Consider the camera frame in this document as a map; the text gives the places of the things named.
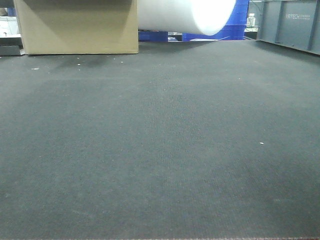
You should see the white foam roll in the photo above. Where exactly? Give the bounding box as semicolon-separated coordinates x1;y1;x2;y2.
137;0;236;36

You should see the blue plastic crate stack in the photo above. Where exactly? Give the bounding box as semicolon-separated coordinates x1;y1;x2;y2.
139;0;249;42

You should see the brown cardboard box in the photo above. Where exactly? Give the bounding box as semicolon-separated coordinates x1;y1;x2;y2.
14;0;139;55

